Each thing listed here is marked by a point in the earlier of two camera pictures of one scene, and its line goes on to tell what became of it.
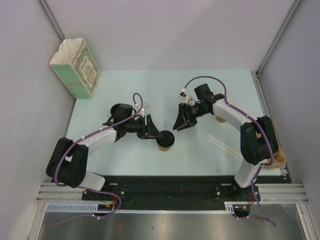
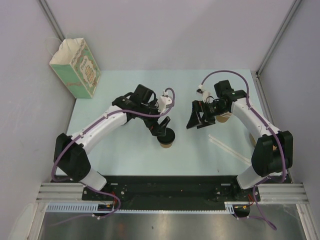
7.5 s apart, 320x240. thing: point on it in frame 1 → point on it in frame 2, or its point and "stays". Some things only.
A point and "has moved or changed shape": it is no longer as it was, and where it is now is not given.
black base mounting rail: [173, 192] stays
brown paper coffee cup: [164, 148] has moved or changed shape
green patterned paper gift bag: [75, 65] stays
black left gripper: [150, 129] → [155, 129]
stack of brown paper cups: [221, 119] stays
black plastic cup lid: [167, 140] has moved or changed shape
